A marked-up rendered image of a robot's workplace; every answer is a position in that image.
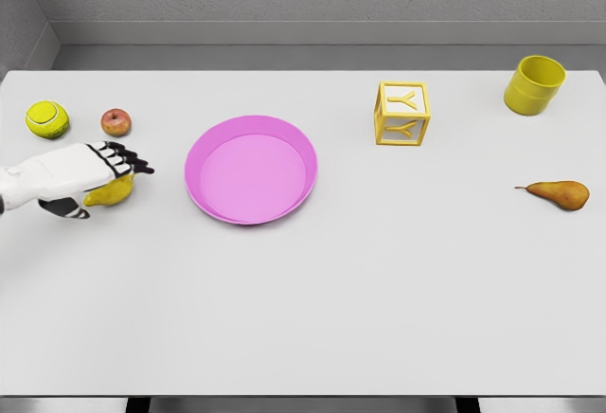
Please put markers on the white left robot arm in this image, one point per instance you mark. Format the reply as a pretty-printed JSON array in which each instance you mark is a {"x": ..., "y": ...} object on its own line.
[{"x": 9, "y": 188}]

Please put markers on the yellow letter block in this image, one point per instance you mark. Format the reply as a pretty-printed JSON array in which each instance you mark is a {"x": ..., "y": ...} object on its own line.
[{"x": 402, "y": 113}]

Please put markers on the pink plate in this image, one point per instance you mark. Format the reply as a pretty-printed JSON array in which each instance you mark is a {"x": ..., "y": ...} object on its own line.
[{"x": 251, "y": 170}]

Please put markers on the brown pear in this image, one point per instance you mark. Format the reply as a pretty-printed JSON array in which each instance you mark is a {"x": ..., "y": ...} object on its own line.
[{"x": 561, "y": 194}]

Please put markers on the yellow tennis ball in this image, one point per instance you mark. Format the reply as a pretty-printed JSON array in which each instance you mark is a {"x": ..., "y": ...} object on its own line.
[{"x": 47, "y": 120}]

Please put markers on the red apple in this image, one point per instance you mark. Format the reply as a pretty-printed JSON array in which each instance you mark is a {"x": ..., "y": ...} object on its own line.
[{"x": 116, "y": 122}]

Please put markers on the yellow cup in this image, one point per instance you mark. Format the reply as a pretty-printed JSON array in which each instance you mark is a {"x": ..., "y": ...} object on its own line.
[{"x": 534, "y": 85}]

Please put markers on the yellow lemon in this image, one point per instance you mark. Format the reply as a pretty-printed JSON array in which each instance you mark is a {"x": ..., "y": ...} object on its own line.
[{"x": 113, "y": 192}]

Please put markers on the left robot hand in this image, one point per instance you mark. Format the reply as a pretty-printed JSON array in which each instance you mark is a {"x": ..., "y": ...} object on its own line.
[{"x": 71, "y": 169}]

